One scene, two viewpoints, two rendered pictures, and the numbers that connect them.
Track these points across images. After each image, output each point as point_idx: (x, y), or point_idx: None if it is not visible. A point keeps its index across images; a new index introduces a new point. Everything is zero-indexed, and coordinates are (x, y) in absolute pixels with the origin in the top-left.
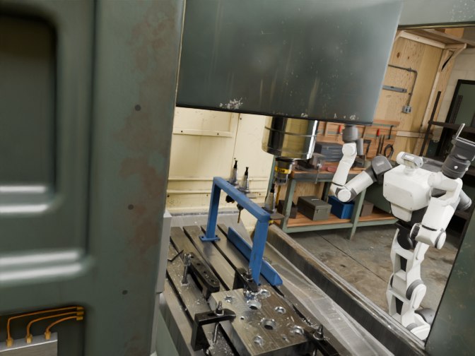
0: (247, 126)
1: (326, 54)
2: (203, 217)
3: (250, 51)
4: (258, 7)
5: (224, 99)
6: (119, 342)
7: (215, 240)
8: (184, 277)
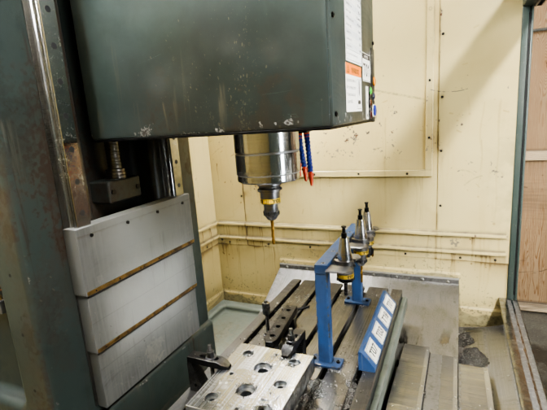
0: (454, 159)
1: (223, 54)
2: (401, 281)
3: (145, 79)
4: (141, 36)
5: (136, 128)
6: (17, 315)
7: (361, 305)
8: (266, 329)
